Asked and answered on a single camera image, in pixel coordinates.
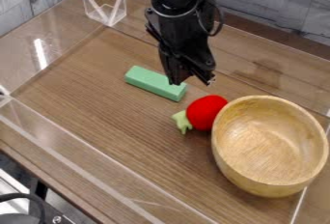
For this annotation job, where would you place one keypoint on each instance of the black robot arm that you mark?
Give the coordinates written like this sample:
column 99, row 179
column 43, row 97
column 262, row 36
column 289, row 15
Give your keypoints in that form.
column 179, row 7

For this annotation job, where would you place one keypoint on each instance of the light wooden bowl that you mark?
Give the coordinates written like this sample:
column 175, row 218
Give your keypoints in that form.
column 269, row 145

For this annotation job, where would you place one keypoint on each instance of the clear acrylic corner bracket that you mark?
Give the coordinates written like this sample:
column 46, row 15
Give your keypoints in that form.
column 106, row 14

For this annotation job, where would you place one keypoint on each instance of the red plush strawberry fruit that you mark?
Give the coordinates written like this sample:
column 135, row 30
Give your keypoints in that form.
column 199, row 114

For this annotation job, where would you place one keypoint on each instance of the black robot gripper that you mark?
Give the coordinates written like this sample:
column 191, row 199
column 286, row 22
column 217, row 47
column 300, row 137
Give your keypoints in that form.
column 183, row 48

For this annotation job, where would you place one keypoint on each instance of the clear acrylic enclosure wall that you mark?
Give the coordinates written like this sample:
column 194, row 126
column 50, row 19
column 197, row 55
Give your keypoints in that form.
column 98, row 139

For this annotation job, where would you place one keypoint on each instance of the green rectangular foam block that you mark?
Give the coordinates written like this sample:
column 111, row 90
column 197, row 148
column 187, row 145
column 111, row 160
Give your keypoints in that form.
column 154, row 83

